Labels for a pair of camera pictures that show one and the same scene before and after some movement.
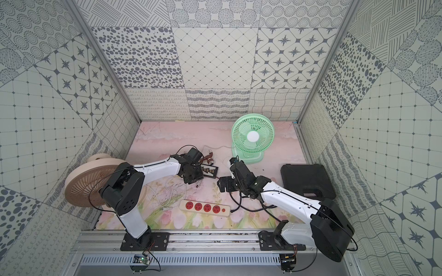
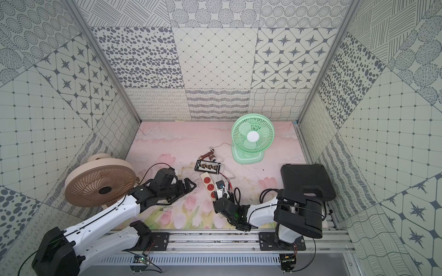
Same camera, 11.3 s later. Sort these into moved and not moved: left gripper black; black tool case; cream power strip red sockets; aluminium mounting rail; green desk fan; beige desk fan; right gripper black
Moved: cream power strip red sockets; right gripper black; left gripper black
Not moved: black tool case; green desk fan; aluminium mounting rail; beige desk fan
